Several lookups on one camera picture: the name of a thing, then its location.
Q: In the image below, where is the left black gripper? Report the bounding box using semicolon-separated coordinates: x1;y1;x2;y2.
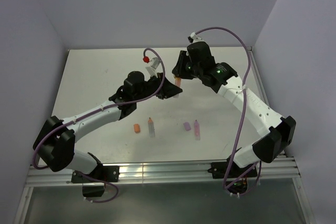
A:
133;72;182;102

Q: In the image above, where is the orange highlighter pen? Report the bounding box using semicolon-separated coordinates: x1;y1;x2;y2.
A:
174;77;182;98

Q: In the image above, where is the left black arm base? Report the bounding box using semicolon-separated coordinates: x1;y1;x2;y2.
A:
71;165;120;203

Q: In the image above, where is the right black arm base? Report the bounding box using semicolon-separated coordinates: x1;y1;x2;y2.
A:
207;160;260;197

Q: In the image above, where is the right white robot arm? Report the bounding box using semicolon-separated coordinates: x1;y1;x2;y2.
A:
172;41;296;177

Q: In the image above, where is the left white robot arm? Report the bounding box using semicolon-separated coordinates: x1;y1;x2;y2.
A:
33;71;183;182

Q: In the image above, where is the grey pen orange tip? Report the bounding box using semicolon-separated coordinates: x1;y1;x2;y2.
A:
148;118;155;137

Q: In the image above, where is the purple pen cap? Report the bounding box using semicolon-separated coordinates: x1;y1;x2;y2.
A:
183;122;191;131

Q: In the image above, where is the orange pen cap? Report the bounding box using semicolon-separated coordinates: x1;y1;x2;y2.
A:
133;124;141;134

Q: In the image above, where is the pink highlighter pen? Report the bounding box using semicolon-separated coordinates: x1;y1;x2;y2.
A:
194;120;200;141

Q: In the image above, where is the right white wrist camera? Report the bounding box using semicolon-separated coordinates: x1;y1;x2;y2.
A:
187;32;204;44

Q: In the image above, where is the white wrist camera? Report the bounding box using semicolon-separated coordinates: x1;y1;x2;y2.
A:
146;57;160;77
187;32;204;44

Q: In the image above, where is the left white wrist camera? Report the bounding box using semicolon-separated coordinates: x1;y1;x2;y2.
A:
146;57;160;77

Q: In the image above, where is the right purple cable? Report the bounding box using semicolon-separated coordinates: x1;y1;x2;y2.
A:
195;26;262;196

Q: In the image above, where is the aluminium rail frame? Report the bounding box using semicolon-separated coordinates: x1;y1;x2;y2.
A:
14;47;317;223

